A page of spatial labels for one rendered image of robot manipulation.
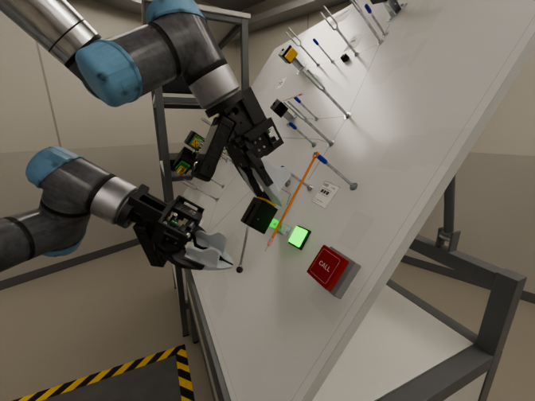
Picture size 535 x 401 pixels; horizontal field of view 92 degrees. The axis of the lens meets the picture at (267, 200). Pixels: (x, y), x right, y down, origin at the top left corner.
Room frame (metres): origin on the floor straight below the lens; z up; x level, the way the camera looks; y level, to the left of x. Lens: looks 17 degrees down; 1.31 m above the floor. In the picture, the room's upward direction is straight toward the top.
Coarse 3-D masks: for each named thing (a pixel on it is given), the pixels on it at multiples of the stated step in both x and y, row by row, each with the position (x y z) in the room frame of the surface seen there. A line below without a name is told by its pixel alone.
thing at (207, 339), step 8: (192, 280) 0.66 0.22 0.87; (192, 288) 0.63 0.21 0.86; (192, 296) 0.64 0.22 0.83; (200, 304) 0.56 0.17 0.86; (200, 312) 0.53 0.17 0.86; (200, 320) 0.52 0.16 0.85; (200, 328) 0.53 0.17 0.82; (208, 328) 0.48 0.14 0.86; (208, 336) 0.46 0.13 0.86; (208, 344) 0.43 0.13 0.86; (208, 352) 0.44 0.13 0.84; (216, 352) 0.41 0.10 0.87; (208, 360) 0.45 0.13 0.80; (216, 360) 0.39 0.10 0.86; (216, 368) 0.38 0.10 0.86; (216, 376) 0.37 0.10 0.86; (216, 384) 0.37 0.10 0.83; (224, 384) 0.35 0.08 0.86; (224, 392) 0.33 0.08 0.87; (224, 400) 0.32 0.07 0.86
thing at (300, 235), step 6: (300, 228) 0.45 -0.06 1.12; (306, 228) 0.45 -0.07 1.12; (294, 234) 0.45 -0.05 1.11; (300, 234) 0.44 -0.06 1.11; (306, 234) 0.44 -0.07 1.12; (288, 240) 0.45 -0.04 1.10; (294, 240) 0.44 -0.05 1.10; (300, 240) 0.43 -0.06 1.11; (306, 240) 0.43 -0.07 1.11; (294, 246) 0.44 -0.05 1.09; (300, 246) 0.43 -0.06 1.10
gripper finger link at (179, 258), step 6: (174, 252) 0.40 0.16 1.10; (180, 252) 0.41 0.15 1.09; (162, 258) 0.40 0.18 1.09; (168, 258) 0.40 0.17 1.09; (174, 258) 0.40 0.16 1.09; (180, 258) 0.40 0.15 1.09; (186, 258) 0.41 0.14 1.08; (174, 264) 0.40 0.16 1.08; (180, 264) 0.40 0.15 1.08; (186, 264) 0.40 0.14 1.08; (192, 264) 0.41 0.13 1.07; (198, 264) 0.41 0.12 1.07
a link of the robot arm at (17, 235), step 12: (0, 228) 0.34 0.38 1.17; (12, 228) 0.35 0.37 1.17; (24, 228) 0.36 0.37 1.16; (0, 240) 0.33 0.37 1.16; (12, 240) 0.34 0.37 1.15; (24, 240) 0.35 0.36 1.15; (0, 252) 0.32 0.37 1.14; (12, 252) 0.33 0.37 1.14; (24, 252) 0.35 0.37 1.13; (0, 264) 0.32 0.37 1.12; (12, 264) 0.33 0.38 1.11
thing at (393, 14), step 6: (372, 0) 0.71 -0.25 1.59; (378, 0) 0.69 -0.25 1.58; (384, 0) 0.68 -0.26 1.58; (390, 0) 0.71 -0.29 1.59; (396, 0) 0.70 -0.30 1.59; (390, 6) 0.70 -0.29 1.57; (396, 6) 0.71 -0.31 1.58; (402, 6) 0.71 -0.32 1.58; (390, 12) 0.71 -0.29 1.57; (396, 12) 0.71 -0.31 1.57; (390, 18) 0.71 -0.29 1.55
